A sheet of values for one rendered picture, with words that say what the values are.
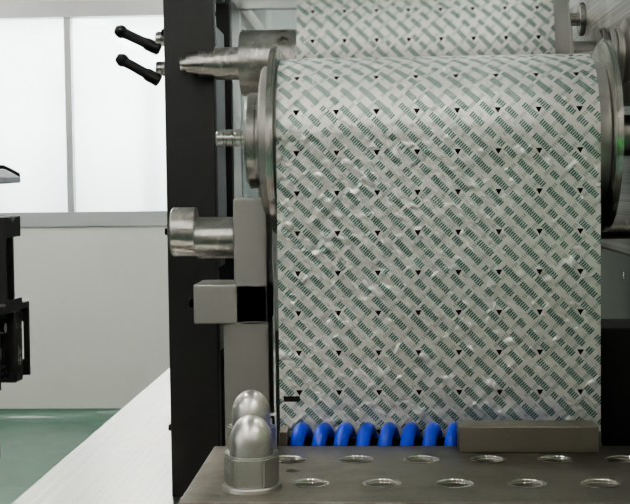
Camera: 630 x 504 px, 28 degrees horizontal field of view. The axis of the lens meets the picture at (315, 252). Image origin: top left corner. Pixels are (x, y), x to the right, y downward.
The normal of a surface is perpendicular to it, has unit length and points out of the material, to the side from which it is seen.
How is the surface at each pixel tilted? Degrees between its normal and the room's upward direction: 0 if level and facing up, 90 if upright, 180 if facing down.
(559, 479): 0
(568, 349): 90
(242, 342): 90
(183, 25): 90
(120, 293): 90
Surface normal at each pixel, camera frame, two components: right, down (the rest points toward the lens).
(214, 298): -0.05, 0.05
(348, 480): -0.01, -1.00
